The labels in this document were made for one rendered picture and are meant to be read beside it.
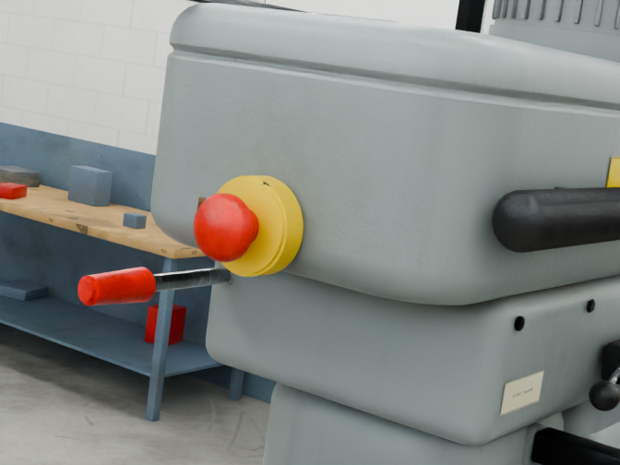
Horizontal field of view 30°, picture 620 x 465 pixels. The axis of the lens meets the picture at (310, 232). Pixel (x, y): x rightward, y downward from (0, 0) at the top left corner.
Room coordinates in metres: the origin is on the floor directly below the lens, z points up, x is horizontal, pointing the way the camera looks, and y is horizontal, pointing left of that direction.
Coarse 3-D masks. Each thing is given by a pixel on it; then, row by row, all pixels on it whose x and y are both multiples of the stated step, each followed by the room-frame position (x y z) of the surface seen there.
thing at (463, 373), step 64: (256, 320) 0.81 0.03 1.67; (320, 320) 0.78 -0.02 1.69; (384, 320) 0.75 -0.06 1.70; (448, 320) 0.72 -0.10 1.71; (512, 320) 0.72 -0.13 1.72; (576, 320) 0.81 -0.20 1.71; (320, 384) 0.78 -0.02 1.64; (384, 384) 0.75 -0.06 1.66; (448, 384) 0.72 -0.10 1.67; (512, 384) 0.73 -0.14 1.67; (576, 384) 0.83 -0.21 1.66
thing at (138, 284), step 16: (112, 272) 0.73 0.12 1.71; (128, 272) 0.74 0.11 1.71; (144, 272) 0.75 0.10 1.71; (176, 272) 0.78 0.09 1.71; (192, 272) 0.79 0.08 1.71; (208, 272) 0.81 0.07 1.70; (224, 272) 0.82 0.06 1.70; (80, 288) 0.72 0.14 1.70; (96, 288) 0.71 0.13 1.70; (112, 288) 0.72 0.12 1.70; (128, 288) 0.73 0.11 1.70; (144, 288) 0.74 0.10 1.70; (160, 288) 0.76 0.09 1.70; (176, 288) 0.78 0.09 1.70; (96, 304) 0.72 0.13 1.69
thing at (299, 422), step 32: (288, 416) 0.83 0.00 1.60; (320, 416) 0.82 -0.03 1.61; (352, 416) 0.80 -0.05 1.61; (288, 448) 0.83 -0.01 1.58; (320, 448) 0.81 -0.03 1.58; (352, 448) 0.80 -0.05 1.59; (384, 448) 0.78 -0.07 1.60; (416, 448) 0.77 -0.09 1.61; (448, 448) 0.77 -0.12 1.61; (480, 448) 0.78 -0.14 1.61; (512, 448) 0.81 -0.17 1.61
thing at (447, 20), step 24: (264, 0) 6.32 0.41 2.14; (288, 0) 6.23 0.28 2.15; (312, 0) 6.14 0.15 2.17; (336, 0) 6.05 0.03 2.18; (360, 0) 5.97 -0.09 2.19; (384, 0) 5.89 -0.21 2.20; (408, 0) 5.81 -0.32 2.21; (432, 0) 5.74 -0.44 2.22; (456, 0) 5.66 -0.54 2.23; (432, 24) 5.72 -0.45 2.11
